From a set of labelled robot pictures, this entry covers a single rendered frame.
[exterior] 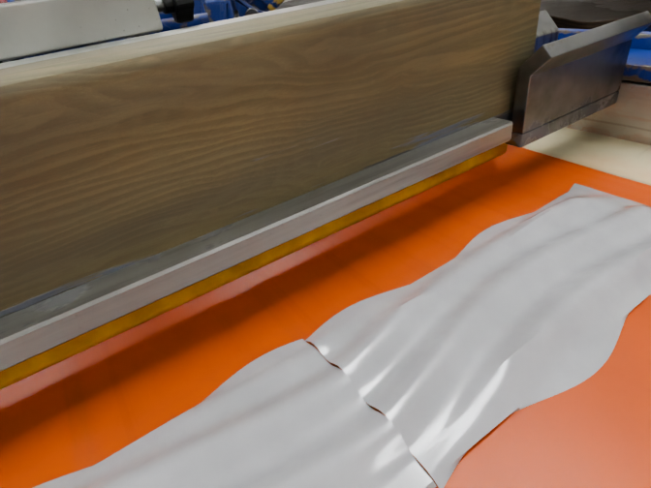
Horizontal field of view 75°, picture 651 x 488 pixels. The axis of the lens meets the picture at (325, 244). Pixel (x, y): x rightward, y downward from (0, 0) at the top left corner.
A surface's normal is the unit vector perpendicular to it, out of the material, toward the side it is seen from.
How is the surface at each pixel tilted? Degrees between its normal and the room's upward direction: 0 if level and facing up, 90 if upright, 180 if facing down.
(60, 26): 90
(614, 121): 90
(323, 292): 0
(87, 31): 90
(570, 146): 0
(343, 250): 0
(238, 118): 90
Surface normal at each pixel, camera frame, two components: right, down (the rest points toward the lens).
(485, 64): 0.55, 0.40
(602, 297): 0.19, -0.47
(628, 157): -0.12, -0.83
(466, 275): 0.08, -0.70
